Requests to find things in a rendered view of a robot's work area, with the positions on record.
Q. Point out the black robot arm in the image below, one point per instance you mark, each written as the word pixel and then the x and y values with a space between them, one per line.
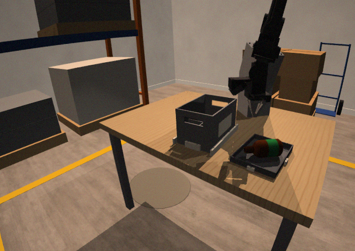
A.
pixel 266 50

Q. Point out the black crate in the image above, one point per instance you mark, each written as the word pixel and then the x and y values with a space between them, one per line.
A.
pixel 200 122

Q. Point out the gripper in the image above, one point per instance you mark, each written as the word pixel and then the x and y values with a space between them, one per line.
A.
pixel 263 98

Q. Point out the orange-brown bottle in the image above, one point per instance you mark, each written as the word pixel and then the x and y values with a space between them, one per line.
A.
pixel 265 148

